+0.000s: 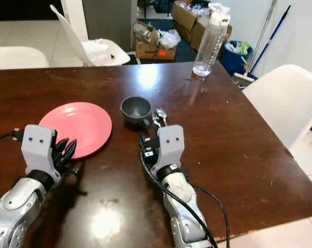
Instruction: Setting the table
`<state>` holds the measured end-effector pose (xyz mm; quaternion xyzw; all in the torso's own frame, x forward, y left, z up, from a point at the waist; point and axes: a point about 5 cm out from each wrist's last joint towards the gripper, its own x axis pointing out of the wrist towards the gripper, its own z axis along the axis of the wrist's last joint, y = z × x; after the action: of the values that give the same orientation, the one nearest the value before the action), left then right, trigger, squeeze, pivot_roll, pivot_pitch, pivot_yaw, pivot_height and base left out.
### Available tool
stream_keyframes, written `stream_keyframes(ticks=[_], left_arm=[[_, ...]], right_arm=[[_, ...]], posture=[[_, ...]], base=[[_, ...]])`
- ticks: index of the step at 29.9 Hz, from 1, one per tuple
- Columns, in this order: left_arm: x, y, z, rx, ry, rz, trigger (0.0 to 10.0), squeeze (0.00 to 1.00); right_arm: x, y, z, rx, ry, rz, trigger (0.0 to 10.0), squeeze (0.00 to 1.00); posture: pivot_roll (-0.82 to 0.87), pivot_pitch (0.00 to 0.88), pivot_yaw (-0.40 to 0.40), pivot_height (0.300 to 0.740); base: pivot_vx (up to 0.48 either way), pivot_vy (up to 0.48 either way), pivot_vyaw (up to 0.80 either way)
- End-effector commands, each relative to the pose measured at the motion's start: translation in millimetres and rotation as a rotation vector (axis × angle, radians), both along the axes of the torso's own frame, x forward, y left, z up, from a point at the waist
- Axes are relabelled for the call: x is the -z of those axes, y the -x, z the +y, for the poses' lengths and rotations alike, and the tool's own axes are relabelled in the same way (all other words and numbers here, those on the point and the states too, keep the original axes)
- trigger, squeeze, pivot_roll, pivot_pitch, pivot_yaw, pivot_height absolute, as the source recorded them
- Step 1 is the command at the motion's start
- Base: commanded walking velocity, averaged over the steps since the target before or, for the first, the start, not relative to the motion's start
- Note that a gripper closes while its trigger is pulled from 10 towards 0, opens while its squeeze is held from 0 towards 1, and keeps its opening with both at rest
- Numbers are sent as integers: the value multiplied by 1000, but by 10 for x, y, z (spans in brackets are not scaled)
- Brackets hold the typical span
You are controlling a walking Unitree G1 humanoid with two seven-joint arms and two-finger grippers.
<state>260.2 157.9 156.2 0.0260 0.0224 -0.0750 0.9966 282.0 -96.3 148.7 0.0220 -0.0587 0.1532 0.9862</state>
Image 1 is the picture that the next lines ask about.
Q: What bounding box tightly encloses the silver metal fork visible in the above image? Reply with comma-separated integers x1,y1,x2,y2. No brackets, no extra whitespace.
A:
151,112,162,128

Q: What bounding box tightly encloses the pink round plate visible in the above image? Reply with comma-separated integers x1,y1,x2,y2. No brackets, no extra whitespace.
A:
38,102,113,159

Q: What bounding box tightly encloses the dark grey cup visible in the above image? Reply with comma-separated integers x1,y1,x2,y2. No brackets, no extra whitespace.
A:
120,96,153,129

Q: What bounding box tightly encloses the silver metal spoon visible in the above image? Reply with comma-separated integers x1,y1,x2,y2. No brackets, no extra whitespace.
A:
155,107,170,128

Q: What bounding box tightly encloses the small open cardboard box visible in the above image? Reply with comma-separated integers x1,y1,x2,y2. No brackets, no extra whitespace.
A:
133,21,177,60

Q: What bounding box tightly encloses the white plastic bag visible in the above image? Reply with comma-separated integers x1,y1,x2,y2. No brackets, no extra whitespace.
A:
82,40,111,64

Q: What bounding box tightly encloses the clear crumpled plastic bag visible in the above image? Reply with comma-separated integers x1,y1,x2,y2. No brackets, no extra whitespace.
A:
158,28,182,49

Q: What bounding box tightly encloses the white plastic chair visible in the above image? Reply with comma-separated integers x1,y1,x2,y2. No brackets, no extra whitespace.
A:
50,4,131,67

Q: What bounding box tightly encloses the clear plastic water bottle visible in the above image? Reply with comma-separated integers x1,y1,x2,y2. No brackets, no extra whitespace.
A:
192,3,232,78

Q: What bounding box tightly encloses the blue waste bin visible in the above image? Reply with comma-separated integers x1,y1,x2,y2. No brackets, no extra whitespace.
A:
220,40,254,77

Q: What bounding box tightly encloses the large cardboard box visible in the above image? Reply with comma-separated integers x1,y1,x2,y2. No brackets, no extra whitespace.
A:
190,15,233,52
172,0,200,32

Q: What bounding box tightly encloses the white chair with wooden legs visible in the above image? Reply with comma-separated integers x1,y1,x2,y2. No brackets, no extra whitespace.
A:
242,64,312,150

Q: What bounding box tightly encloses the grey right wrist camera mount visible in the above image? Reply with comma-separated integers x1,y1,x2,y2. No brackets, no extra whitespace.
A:
151,125,185,179

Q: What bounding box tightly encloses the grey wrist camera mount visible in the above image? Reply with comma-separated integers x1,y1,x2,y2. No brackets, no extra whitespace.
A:
21,124,57,177
151,125,185,179

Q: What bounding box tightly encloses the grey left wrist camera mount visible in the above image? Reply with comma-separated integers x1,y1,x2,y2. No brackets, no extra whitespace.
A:
21,124,57,177

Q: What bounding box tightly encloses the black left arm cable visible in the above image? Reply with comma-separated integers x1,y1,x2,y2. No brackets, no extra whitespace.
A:
0,129,23,147

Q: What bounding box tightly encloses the white-handled mop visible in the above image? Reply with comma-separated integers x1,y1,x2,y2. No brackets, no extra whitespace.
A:
233,0,278,83

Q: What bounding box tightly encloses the blue-handled mop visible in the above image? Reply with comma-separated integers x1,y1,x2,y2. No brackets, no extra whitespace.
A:
249,5,292,78

